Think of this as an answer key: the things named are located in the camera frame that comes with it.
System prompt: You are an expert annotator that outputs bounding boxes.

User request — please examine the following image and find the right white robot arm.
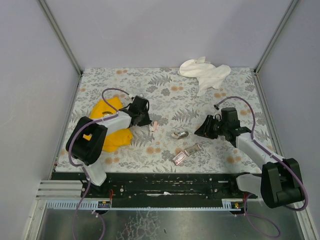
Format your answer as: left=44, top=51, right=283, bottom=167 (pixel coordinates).
left=195, top=107, right=307, bottom=209

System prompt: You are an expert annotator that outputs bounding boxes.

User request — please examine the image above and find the left aluminium frame post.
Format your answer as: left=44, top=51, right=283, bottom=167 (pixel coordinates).
left=36, top=0, right=83, bottom=76

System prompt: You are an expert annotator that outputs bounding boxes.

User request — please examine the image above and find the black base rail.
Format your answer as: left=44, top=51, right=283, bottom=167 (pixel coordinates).
left=51, top=172, right=249, bottom=210

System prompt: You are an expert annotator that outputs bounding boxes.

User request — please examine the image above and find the white slotted cable duct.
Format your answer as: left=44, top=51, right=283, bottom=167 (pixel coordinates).
left=46, top=200, right=241, bottom=212

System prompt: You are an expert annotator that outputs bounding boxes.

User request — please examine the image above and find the aluminium frame post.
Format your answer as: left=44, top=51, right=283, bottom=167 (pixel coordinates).
left=36, top=0, right=83, bottom=76
left=253, top=0, right=300, bottom=75

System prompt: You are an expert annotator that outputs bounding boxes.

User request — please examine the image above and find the floral table mat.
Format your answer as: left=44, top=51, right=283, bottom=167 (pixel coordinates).
left=65, top=67, right=273, bottom=173

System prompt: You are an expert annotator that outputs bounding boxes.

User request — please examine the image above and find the right aluminium frame post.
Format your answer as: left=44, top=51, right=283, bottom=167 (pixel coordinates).
left=253, top=0, right=300, bottom=75

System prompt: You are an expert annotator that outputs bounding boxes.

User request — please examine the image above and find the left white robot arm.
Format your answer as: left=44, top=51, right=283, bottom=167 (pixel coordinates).
left=65, top=95, right=152, bottom=186

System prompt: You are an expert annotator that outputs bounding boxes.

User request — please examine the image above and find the yellow folded cloth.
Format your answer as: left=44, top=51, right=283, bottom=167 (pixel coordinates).
left=89, top=100, right=133, bottom=153

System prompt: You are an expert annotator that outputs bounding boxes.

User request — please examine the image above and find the brown staple box tray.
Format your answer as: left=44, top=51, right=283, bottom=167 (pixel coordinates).
left=184, top=143, right=202, bottom=157

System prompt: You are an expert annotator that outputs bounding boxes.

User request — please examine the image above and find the beige stapler magazine part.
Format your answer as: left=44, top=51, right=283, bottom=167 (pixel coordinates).
left=171, top=131, right=189, bottom=140

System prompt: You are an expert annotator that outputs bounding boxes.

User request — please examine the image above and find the white crumpled cloth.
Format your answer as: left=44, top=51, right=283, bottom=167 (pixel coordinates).
left=178, top=56, right=231, bottom=97

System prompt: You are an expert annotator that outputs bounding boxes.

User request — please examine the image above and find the white red staple box sleeve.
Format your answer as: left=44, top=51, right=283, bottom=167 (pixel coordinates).
left=173, top=151, right=187, bottom=166

